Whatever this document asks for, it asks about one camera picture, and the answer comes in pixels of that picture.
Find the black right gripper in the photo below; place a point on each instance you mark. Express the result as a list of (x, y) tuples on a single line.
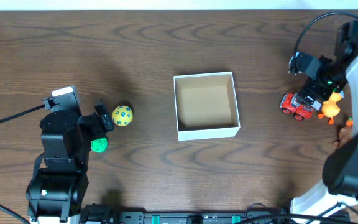
[(312, 86)]

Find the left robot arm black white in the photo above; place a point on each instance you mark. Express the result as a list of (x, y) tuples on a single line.
[(59, 179)]

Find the green round toy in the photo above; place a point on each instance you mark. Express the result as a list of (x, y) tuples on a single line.
[(99, 145)]

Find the orange rubber duck toy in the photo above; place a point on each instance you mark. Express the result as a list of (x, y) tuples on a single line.
[(330, 108)]

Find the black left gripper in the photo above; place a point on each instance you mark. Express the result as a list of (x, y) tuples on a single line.
[(105, 117)]

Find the brown plush capybara toy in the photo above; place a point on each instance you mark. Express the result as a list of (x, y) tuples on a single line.
[(344, 134)]

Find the white cardboard box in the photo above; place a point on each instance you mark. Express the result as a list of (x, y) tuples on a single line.
[(206, 106)]

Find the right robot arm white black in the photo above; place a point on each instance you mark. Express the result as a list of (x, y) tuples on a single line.
[(339, 184)]

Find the red toy fire truck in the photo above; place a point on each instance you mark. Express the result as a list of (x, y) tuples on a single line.
[(290, 105)]

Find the yellow ball blue letters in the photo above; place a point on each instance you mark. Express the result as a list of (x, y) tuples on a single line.
[(122, 115)]

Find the black rail bottom edge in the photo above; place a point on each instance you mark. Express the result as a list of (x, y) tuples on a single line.
[(256, 213)]

